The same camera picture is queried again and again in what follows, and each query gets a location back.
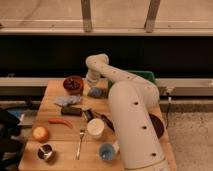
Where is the blue sponge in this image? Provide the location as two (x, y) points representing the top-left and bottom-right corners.
(88, 87), (103, 98)

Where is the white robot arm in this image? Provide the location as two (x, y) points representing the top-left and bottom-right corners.
(86, 54), (170, 171)

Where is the white plastic cup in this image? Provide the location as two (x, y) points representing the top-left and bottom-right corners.
(87, 118), (105, 139)

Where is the blue plastic cup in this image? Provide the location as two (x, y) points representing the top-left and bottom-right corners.
(99, 144), (115, 161)

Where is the small metal cup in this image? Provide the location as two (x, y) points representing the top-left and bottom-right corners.
(37, 144), (55, 162)

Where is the red bowl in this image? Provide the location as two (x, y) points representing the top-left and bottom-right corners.
(63, 76), (84, 95)

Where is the crumpled blue cloth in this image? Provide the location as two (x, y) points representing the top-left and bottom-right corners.
(54, 95), (81, 107)

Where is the black clip tool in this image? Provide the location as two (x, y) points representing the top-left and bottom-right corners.
(83, 109), (94, 122)

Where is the dark brown block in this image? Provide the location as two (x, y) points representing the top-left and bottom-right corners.
(61, 107), (82, 116)

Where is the green plastic tray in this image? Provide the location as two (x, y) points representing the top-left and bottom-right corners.
(107, 70), (156, 88)

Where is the red chili pepper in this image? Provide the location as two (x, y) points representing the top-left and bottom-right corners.
(48, 118), (72, 128)

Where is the silver fork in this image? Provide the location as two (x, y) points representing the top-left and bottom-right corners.
(76, 128), (86, 160)

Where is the red yellow apple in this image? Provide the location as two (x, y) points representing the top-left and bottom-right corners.
(33, 126), (49, 142)

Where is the purple bowl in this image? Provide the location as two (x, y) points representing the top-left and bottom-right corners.
(149, 114), (164, 138)

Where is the black bag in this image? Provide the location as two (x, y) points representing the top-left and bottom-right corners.
(0, 108), (23, 171)

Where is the black handled knife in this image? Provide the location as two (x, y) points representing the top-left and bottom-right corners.
(94, 112), (115, 131)

